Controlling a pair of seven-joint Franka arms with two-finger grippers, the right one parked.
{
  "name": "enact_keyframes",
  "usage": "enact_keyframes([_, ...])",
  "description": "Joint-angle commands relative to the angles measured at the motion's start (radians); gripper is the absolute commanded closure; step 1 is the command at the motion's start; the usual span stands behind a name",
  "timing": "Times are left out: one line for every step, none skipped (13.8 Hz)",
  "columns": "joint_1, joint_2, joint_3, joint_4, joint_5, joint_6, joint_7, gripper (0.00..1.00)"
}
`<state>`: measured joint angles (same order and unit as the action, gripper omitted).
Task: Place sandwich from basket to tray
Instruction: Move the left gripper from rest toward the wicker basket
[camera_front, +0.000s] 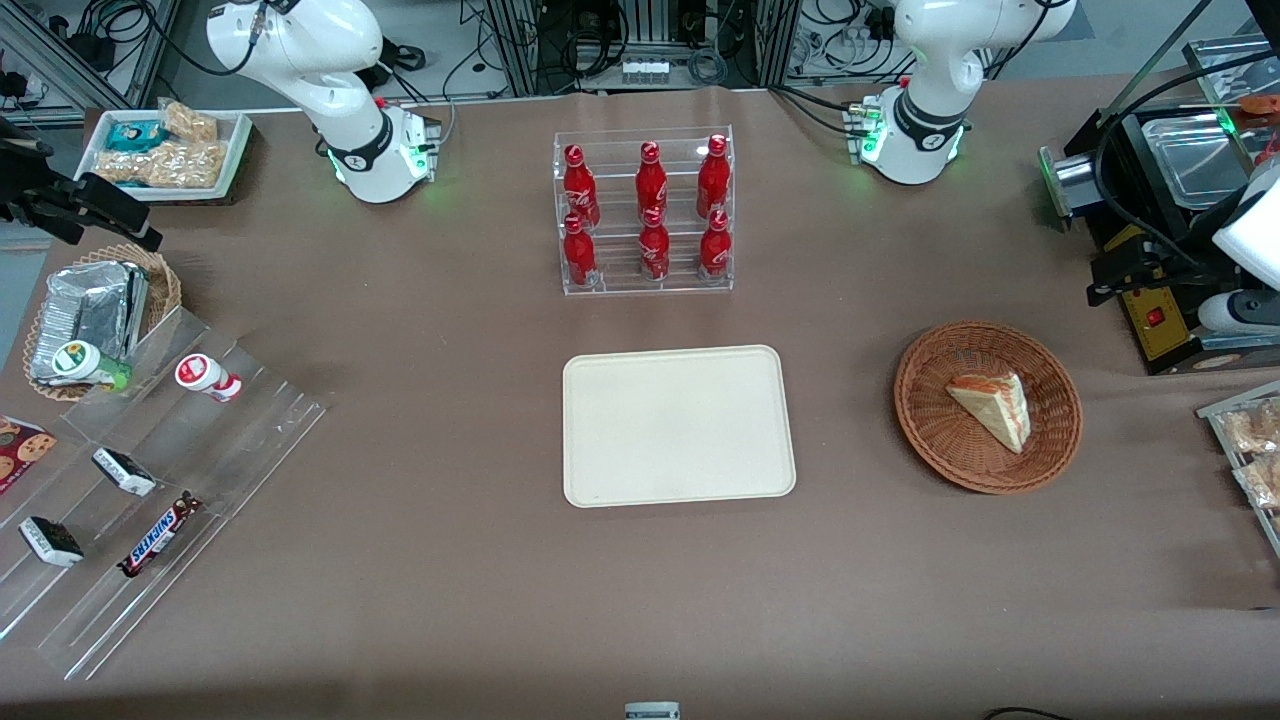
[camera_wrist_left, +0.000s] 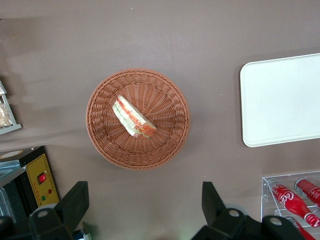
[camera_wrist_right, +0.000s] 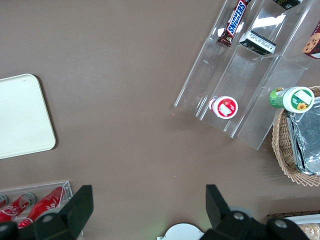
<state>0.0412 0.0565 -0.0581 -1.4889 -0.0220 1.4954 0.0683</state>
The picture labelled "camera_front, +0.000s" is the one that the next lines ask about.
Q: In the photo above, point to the tray of pastries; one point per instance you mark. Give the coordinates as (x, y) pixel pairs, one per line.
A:
(1215, 412)

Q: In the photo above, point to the black white candy box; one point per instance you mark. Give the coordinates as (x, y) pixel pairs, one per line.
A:
(50, 541)

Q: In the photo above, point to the red cookie package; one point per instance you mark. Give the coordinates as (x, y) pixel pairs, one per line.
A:
(20, 450)

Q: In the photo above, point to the black yellow countertop machine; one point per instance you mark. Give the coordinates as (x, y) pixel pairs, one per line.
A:
(1160, 330)

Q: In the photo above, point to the teal snack packet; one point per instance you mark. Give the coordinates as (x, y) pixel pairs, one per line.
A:
(133, 135)

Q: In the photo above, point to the silver foil package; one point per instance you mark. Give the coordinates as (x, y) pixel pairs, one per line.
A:
(90, 310)

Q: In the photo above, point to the red white yogurt bottle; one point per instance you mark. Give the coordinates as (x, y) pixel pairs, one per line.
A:
(205, 375)

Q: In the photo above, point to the small clear granola bag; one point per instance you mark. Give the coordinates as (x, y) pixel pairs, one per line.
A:
(190, 122)

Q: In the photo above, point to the beige rectangular tray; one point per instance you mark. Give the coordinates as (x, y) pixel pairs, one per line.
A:
(680, 425)

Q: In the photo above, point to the brown round wicker basket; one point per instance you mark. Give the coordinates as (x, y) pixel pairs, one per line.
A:
(935, 420)

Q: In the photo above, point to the red cola bottle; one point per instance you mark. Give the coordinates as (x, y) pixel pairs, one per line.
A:
(651, 185)
(654, 250)
(713, 180)
(715, 248)
(580, 190)
(579, 255)

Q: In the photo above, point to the white labelled box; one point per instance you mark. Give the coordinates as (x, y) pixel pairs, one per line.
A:
(652, 711)

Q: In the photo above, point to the white power strip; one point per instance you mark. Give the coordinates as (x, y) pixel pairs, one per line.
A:
(646, 71)

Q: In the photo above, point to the Snickers chocolate bar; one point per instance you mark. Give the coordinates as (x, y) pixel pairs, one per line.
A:
(158, 535)

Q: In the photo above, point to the large clear granola bag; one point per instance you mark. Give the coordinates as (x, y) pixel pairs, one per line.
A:
(170, 165)

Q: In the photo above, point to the clear bag of snacks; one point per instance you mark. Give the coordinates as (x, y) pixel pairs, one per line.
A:
(1255, 428)
(1262, 482)

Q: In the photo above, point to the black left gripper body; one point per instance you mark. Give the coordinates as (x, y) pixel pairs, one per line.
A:
(1168, 262)

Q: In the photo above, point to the small tan wicker basket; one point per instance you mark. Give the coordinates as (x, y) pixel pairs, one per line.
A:
(165, 290)

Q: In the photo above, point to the clear acrylic stepped shelf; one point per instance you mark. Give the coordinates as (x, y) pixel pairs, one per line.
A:
(230, 440)

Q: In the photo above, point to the black white snack bar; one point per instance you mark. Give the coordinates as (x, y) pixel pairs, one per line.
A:
(125, 472)

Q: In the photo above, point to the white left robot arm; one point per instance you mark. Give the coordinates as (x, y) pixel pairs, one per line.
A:
(930, 60)

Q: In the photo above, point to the triangle sandwich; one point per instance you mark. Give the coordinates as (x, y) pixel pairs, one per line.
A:
(992, 405)

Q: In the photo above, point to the aluminium frame rack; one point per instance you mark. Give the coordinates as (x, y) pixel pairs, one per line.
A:
(520, 50)

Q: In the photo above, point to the white rectangular snack tray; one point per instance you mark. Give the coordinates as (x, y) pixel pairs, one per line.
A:
(238, 150)

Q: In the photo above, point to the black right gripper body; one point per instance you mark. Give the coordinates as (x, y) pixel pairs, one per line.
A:
(28, 197)

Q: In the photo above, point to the clear acrylic bottle rack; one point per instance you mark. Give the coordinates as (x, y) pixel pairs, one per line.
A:
(685, 285)

